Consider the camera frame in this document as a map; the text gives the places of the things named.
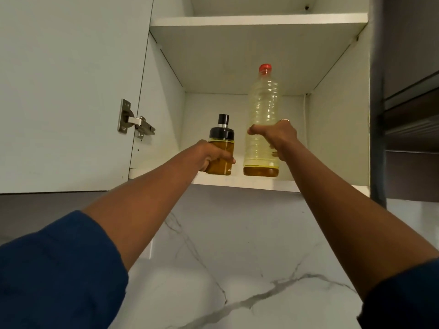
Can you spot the metal door hinge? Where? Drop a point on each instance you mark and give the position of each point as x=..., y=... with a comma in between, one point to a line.
x=132, y=120

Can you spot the person's left forearm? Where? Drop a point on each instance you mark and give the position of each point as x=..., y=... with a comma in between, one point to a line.
x=147, y=205

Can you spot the red bottle cap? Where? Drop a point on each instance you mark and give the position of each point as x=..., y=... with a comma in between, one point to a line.
x=265, y=68

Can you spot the large clear plastic oil bottle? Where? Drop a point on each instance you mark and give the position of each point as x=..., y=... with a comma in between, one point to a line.
x=263, y=99

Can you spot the person's right forearm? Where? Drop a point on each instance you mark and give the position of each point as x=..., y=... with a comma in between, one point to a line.
x=356, y=219

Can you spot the blue right shirt sleeve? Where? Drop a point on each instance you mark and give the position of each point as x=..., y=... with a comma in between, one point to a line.
x=404, y=298

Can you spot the small glass oil dispenser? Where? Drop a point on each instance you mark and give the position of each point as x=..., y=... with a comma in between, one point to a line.
x=221, y=145

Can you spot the person's right hand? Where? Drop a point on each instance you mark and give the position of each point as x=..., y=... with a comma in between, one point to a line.
x=277, y=135

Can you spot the steel range hood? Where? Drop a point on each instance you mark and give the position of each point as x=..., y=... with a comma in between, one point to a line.
x=411, y=47

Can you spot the person's left hand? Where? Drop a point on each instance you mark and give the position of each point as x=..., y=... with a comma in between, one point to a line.
x=212, y=152

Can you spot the white cabinet shelf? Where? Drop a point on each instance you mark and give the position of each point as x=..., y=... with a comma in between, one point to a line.
x=240, y=54

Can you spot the brown cabinet door with papers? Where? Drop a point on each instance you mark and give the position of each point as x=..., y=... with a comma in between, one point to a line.
x=68, y=99

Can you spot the wall cabinet with white interior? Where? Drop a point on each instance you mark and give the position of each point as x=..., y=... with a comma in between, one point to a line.
x=336, y=116

